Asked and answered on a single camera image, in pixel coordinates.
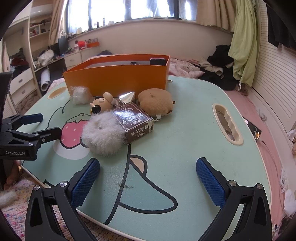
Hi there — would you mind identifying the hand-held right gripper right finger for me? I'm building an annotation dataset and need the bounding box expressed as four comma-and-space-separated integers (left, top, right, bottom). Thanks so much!
195, 157, 272, 241

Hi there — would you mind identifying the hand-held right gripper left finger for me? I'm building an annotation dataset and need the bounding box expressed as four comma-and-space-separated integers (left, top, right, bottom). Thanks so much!
24, 158, 101, 241

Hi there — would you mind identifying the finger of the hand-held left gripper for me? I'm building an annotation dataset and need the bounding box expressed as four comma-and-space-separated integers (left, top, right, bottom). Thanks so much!
8, 127, 62, 149
3, 113, 43, 130

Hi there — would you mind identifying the grey furry scrunchie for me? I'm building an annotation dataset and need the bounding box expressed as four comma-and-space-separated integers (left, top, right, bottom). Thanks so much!
81, 111, 126, 157

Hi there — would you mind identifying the brown card box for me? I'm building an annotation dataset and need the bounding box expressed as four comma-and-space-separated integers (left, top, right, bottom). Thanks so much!
112, 103, 154, 145

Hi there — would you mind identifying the orange cardboard box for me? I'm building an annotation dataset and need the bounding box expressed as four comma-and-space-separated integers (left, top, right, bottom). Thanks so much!
62, 54, 171, 97

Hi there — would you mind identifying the green cartoon desktop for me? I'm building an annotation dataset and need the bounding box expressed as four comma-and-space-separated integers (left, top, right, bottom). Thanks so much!
21, 75, 272, 232

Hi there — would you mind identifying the white drawer unit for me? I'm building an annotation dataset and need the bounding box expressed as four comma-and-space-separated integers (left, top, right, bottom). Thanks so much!
9, 68, 38, 103

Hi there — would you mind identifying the white paper roll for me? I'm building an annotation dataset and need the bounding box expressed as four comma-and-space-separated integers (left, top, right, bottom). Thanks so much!
41, 69, 51, 91

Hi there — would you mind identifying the white fluffy scrunchie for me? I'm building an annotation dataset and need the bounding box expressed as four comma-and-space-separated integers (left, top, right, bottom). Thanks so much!
69, 86, 92, 105

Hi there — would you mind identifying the white fluffy ball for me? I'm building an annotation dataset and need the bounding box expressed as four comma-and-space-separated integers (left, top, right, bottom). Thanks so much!
0, 191, 18, 207

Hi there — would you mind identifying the cream mouse doll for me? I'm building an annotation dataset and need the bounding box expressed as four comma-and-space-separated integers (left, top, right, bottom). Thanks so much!
90, 92, 119, 115

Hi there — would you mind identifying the white cloth bundle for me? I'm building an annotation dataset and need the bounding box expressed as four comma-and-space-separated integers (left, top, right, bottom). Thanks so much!
37, 49, 55, 66

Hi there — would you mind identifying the speckled rug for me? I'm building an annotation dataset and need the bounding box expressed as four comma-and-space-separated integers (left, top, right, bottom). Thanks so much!
0, 171, 97, 241

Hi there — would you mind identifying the black smartphone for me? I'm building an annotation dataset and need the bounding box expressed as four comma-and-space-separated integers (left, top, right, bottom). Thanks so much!
243, 118, 262, 141

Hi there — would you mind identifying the white drawer cabinet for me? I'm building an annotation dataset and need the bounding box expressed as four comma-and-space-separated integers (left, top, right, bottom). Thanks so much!
64, 50, 82, 67

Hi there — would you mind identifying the black monitor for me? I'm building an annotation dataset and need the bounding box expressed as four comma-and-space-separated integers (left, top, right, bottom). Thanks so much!
58, 37, 69, 56

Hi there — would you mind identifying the silver cone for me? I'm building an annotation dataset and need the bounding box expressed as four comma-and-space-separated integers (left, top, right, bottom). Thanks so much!
118, 91, 136, 105

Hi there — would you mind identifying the white shelf unit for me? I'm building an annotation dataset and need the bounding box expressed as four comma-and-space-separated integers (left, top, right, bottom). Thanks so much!
0, 16, 67, 109

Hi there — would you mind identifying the tan capybara plush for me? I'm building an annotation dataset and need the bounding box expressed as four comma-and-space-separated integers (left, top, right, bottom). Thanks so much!
137, 88, 175, 121

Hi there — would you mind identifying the beige curtain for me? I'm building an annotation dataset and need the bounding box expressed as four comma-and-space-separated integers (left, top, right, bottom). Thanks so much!
196, 0, 238, 33
48, 0, 68, 44

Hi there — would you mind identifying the pink printed quilt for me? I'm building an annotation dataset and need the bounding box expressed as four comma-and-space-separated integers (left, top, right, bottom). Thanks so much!
169, 58, 205, 79

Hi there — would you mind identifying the black clothes pile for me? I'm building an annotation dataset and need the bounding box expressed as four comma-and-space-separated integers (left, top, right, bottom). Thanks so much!
200, 44, 240, 91

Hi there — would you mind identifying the green hanging cloth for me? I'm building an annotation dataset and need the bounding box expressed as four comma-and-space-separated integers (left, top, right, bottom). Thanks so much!
228, 0, 258, 87

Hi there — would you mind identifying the window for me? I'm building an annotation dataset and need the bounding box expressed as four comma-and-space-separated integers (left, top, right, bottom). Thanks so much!
66, 0, 198, 30

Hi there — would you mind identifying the black hanging garment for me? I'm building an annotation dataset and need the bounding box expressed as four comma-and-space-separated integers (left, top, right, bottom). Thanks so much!
266, 0, 296, 50

